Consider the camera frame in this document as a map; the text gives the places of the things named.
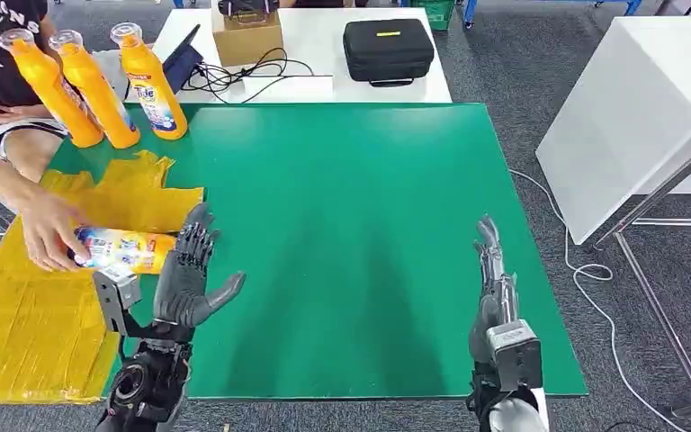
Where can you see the brown cardboard box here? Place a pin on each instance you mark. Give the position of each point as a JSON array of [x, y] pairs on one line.
[[247, 40]]

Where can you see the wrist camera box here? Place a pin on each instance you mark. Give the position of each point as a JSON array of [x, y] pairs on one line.
[[515, 355], [116, 295]]

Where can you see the green table mat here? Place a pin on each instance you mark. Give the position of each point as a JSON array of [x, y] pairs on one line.
[[351, 208]]

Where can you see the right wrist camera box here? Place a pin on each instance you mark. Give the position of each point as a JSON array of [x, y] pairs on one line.
[[515, 355]]

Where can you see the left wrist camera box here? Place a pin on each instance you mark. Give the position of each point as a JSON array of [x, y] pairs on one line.
[[116, 295]]

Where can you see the orange drink bottle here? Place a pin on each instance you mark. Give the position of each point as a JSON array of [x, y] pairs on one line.
[[95, 89], [134, 250], [149, 83], [50, 89]]

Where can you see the metal table frame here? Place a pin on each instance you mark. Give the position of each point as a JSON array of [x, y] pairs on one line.
[[661, 191]]

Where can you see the large white table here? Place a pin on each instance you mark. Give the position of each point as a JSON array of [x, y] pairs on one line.
[[631, 119]]

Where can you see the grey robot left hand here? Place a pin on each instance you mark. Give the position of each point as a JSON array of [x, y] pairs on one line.
[[184, 292]]

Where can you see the person's left hand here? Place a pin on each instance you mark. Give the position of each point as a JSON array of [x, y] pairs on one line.
[[11, 113]]

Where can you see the dark tablet with cover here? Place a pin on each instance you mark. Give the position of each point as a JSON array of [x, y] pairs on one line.
[[183, 62]]

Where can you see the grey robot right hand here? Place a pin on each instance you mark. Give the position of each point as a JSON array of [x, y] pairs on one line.
[[497, 298]]

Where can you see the green plastic crate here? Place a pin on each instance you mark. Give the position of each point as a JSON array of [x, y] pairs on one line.
[[435, 13]]

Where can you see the black carry case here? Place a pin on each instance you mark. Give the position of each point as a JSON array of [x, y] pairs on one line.
[[387, 50]]

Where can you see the person's right hand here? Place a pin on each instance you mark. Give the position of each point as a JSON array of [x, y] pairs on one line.
[[50, 229]]

